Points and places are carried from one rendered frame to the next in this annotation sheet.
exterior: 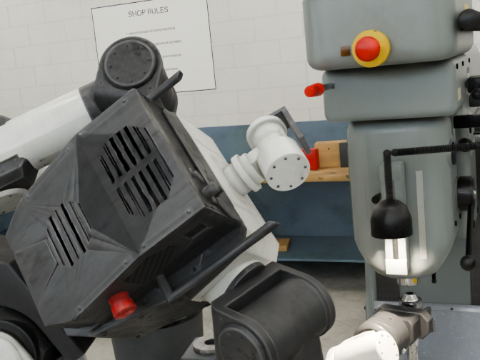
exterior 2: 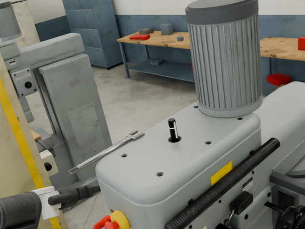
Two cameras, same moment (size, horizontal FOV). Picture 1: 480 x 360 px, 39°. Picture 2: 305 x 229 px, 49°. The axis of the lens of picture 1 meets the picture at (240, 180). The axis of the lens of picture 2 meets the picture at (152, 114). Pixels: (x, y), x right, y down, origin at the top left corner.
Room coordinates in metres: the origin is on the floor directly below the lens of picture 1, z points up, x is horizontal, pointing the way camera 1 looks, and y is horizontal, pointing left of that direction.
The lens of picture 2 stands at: (0.63, -0.69, 2.36)
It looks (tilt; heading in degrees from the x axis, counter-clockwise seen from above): 25 degrees down; 30
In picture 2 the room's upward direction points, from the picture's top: 12 degrees counter-clockwise
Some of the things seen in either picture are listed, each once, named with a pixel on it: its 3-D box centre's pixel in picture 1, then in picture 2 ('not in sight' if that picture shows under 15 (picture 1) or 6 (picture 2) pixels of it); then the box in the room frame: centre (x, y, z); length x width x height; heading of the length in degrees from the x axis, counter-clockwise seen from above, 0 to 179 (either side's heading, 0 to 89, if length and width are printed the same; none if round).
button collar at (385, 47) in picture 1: (371, 48); (120, 221); (1.13, -0.23, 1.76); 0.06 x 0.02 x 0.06; 67
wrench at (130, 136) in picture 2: not in sight; (107, 151); (1.25, -0.16, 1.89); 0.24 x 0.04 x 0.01; 157
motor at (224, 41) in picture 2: not in sight; (225, 55); (1.58, -0.42, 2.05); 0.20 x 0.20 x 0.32
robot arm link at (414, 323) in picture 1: (392, 331); not in sight; (1.27, -0.27, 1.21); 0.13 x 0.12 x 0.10; 52
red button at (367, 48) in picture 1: (368, 48); (112, 227); (1.11, -0.23, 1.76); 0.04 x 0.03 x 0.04; 67
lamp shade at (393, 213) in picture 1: (391, 216); not in sight; (1.17, -0.26, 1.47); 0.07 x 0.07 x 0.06
